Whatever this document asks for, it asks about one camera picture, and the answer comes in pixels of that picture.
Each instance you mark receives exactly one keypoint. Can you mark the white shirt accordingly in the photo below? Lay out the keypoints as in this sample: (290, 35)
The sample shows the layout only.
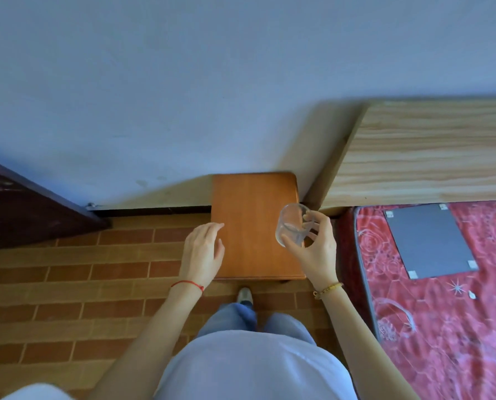
(252, 370)

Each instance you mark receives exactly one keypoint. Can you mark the person's left hand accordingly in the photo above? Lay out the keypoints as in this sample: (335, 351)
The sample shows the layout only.
(200, 256)

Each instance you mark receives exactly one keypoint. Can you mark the red patterned mattress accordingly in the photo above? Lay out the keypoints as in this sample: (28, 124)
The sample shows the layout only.
(439, 329)

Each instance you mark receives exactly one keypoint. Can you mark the person's left thumb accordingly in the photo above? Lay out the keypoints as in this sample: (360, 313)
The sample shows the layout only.
(221, 250)

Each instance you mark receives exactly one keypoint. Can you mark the light wooden headboard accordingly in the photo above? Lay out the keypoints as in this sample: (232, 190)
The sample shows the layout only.
(423, 154)

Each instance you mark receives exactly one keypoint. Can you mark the dark brown door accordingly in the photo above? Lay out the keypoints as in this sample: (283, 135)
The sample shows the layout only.
(27, 208)

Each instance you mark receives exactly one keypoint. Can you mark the person's right thumb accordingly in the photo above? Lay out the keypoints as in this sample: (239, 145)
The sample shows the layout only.
(294, 249)

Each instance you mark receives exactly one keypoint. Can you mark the person's left forearm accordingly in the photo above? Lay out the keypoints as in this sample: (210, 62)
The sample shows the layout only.
(148, 349)

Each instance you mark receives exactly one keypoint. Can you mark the clear glass cup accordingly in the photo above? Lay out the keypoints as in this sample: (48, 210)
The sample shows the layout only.
(289, 222)

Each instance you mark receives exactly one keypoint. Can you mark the grey shoe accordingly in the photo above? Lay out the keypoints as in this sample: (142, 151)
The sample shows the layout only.
(244, 295)

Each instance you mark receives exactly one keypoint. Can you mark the person's right hand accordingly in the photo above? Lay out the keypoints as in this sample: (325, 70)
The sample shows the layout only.
(321, 258)

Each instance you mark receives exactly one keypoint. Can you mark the grey flat sheet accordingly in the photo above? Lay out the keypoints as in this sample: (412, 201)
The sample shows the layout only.
(429, 239)

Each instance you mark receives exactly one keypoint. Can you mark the person's right forearm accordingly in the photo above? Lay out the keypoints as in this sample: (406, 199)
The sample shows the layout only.
(360, 349)

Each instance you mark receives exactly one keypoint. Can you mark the blue jeans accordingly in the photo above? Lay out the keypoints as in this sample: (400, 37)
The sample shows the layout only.
(235, 320)

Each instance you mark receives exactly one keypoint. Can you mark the orange wooden stool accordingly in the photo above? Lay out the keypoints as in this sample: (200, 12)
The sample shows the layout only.
(250, 212)

